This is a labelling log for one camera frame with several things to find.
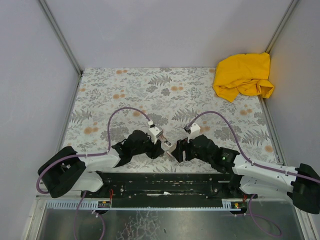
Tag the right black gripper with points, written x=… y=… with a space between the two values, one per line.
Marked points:
x=185 y=151

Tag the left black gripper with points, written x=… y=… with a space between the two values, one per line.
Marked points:
x=155 y=149

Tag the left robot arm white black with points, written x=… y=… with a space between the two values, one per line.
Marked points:
x=69 y=170

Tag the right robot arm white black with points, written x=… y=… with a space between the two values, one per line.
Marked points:
x=299 y=185

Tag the floral patterned mat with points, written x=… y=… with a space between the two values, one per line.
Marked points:
x=113 y=102

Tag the yellow cloth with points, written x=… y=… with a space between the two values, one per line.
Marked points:
x=246 y=74

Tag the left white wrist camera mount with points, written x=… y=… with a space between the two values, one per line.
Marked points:
x=154 y=131

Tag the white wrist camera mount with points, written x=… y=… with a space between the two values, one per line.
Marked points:
x=154 y=131
x=193 y=131

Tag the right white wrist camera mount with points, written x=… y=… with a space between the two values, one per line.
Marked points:
x=193 y=131

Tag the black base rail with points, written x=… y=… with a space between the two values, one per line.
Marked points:
x=164 y=190

